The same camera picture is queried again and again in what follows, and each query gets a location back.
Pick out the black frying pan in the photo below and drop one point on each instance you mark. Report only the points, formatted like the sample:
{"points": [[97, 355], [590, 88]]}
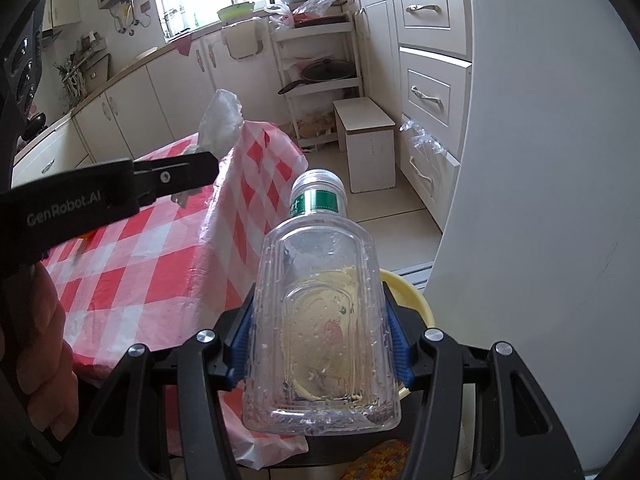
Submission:
{"points": [[325, 71]]}

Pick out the utensil holder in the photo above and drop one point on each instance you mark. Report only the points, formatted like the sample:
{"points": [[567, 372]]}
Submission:
{"points": [[75, 82]]}

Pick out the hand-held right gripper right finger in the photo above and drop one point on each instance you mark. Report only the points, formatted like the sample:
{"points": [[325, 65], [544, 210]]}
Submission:
{"points": [[397, 350]]}

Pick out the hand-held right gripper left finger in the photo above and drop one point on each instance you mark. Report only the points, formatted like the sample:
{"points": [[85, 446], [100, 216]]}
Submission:
{"points": [[239, 350]]}

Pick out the colourful knitted cushion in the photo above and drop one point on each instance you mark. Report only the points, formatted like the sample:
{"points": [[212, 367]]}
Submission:
{"points": [[375, 462]]}

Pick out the pink checkered tablecloth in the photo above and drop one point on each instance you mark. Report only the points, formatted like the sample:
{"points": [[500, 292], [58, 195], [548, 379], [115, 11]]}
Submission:
{"points": [[150, 260]]}

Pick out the clear plastic bottle green label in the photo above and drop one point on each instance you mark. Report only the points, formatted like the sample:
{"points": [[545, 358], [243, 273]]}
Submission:
{"points": [[320, 280]]}

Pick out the white shelf rack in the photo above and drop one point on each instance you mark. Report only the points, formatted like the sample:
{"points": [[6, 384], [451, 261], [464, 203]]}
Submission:
{"points": [[320, 35]]}

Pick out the green basin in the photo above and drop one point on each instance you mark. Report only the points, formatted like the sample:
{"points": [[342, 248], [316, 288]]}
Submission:
{"points": [[235, 11]]}

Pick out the white wooden stool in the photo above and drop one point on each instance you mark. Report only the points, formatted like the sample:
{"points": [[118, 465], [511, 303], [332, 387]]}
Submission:
{"points": [[367, 155]]}

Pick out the white wall cabinet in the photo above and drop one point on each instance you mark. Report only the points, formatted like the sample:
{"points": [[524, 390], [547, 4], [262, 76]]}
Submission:
{"points": [[65, 5]]}

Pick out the person's left hand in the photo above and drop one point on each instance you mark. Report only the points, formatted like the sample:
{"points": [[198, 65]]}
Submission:
{"points": [[45, 340]]}

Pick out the white kitchen base cabinets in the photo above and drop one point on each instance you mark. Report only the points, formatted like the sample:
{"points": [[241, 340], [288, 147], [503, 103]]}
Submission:
{"points": [[125, 105]]}

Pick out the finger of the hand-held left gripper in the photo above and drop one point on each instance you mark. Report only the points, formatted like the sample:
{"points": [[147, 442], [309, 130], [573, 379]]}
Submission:
{"points": [[185, 170]]}

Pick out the black wok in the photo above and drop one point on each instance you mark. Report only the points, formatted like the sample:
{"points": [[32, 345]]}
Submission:
{"points": [[37, 121]]}

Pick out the white drawer cabinet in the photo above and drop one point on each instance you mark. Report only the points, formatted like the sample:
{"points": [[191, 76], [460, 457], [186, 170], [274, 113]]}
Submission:
{"points": [[430, 95]]}

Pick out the yellow basin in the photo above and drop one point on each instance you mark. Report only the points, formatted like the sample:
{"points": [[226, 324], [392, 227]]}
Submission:
{"points": [[412, 300]]}

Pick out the white red plastic bag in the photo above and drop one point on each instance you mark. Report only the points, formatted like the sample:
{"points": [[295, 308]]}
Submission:
{"points": [[282, 17]]}

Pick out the pink triangular cloth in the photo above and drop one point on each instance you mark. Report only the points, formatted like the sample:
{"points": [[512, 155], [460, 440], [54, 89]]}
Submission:
{"points": [[183, 46]]}

